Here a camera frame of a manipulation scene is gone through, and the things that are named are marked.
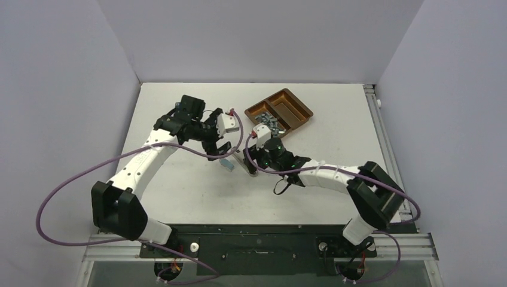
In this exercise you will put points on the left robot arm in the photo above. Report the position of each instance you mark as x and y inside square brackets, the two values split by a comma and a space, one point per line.
[116, 203]

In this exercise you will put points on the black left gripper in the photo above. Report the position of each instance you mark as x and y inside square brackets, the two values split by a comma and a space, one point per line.
[211, 146]

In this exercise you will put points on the silver black stapler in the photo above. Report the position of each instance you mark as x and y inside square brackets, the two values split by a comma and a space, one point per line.
[239, 157]

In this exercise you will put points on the aluminium frame rail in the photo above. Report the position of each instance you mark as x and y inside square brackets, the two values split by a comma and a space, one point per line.
[345, 129]

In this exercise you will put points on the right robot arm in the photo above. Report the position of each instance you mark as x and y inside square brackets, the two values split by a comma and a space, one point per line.
[376, 196]

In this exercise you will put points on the brown plastic divided tray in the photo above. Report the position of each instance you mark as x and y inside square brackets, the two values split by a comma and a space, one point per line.
[286, 107]

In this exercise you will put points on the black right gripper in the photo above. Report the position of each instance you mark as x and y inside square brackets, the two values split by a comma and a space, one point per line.
[257, 155]

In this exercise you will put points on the pile of grey staples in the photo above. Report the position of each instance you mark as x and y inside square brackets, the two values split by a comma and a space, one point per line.
[271, 122]

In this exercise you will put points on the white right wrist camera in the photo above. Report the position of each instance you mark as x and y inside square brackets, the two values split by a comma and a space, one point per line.
[262, 134]

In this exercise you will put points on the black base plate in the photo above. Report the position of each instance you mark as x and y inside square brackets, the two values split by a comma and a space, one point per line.
[230, 250]

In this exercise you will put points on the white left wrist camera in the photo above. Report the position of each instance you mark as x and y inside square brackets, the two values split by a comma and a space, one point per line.
[226, 123]

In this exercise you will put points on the light blue staple box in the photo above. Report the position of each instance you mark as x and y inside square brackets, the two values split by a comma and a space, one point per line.
[227, 164]

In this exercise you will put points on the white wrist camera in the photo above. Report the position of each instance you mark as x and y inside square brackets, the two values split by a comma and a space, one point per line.
[262, 134]
[226, 123]

